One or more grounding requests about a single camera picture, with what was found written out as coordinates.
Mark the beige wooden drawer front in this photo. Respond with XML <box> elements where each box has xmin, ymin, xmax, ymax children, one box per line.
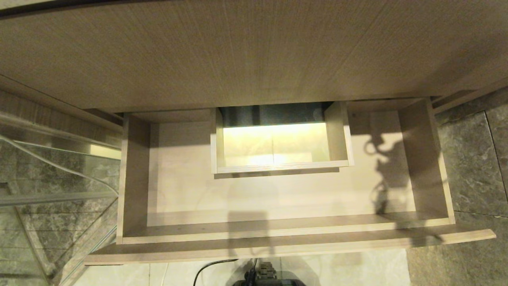
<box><xmin>83</xmin><ymin>97</ymin><xmax>496</xmax><ymax>265</ymax></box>

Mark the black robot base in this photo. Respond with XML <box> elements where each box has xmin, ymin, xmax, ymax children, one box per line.
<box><xmin>230</xmin><ymin>261</ymin><xmax>306</xmax><ymax>286</ymax></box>

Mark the beige wooden vanity cabinet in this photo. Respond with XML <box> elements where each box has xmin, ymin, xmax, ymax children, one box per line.
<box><xmin>0</xmin><ymin>0</ymin><xmax>508</xmax><ymax>133</ymax></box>

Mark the framed glass shower door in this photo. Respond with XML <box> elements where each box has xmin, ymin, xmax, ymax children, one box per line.
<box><xmin>0</xmin><ymin>113</ymin><xmax>121</xmax><ymax>286</ymax></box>

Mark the thin white cable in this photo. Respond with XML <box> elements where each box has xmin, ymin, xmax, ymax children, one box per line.
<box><xmin>0</xmin><ymin>135</ymin><xmax>170</xmax><ymax>286</ymax></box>

